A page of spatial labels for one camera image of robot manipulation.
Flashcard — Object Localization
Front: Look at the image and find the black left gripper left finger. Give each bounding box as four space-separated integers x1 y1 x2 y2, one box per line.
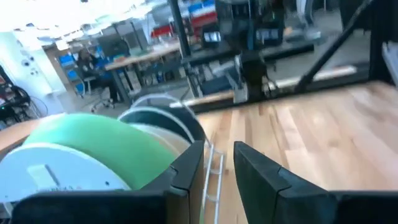
139 140 205 224

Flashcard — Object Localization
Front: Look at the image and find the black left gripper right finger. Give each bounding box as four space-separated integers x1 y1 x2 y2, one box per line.
233 141 338 224

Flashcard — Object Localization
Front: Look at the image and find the white wire dish rack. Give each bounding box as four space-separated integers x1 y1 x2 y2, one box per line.
130 92 226 224

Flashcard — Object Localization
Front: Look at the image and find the yellow patterned plate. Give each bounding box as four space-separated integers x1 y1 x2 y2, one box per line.
130 123 192 156

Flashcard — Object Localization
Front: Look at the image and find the dark teal plate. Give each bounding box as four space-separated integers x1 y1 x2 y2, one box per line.
119 105 206 144

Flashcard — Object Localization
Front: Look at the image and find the green plate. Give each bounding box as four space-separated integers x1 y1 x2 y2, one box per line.
23 112 178 190

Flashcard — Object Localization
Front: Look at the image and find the white plate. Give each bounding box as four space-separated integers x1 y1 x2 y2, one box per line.
0 142 131 203

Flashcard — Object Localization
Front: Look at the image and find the wooden background desk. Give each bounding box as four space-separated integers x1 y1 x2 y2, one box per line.
104 40 187 105

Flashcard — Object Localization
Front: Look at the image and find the person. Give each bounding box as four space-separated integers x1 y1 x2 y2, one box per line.
76 48 119 103

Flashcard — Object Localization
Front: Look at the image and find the black side stand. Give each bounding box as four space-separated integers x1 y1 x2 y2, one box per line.
294 0 398 94

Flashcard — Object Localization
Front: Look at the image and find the black aluminium table frame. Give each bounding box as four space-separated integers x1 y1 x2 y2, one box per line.
174 60 398 113

